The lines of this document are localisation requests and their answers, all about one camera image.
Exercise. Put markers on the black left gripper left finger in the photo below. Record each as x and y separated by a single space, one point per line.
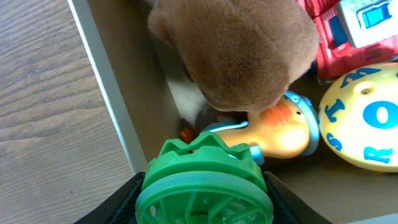
119 207

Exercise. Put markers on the white cardboard box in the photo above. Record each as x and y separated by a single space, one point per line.
149 99

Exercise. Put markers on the green round spinning top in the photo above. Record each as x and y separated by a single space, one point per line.
205 181

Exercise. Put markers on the yellow ball with blue letters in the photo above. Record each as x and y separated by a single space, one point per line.
358 117

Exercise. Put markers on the brown plush toy with orange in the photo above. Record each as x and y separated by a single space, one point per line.
243 55

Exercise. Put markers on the orange and blue toy fish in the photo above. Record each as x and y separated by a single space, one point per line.
288 129

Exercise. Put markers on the red toy fire truck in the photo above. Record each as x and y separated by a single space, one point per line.
353 33

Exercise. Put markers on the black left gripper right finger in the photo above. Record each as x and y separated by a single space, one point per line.
288 207

